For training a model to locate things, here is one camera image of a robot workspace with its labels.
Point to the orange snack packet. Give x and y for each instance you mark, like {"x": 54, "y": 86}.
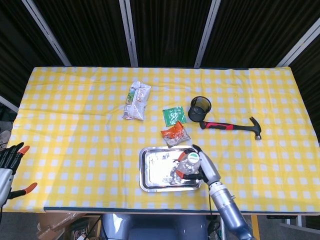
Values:
{"x": 175, "y": 135}

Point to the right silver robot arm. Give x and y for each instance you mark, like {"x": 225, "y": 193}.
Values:
{"x": 227, "y": 210}

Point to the grey metal partition post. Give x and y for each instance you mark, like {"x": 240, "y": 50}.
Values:
{"x": 207, "y": 32}
{"x": 129, "y": 32}
{"x": 300, "y": 48}
{"x": 45, "y": 30}
{"x": 7, "y": 103}

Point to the stainless steel tray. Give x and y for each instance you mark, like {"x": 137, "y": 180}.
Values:
{"x": 157, "y": 172}

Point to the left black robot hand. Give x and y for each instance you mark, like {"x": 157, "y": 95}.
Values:
{"x": 6, "y": 177}

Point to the yellow table leg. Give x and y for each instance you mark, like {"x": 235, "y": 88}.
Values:
{"x": 255, "y": 227}

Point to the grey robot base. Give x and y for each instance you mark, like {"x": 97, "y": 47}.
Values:
{"x": 155, "y": 227}

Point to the brown cardboard box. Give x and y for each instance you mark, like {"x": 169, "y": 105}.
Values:
{"x": 50, "y": 225}

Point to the green sachet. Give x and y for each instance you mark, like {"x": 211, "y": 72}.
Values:
{"x": 173, "y": 115}

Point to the wooden table with blue edge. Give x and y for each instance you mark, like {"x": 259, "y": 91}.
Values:
{"x": 125, "y": 211}

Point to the red black claw hammer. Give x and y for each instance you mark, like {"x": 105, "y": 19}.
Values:
{"x": 217, "y": 125}

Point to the white snack bag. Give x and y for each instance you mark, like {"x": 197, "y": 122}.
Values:
{"x": 136, "y": 100}

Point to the black mesh pen cup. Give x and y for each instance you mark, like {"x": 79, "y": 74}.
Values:
{"x": 200, "y": 113}

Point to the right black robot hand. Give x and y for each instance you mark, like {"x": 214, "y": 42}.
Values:
{"x": 210, "y": 170}

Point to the yellow checked tablecloth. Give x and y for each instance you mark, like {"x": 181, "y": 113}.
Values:
{"x": 75, "y": 150}

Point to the transparent plastic bottle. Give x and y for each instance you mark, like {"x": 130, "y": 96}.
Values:
{"x": 187, "y": 167}

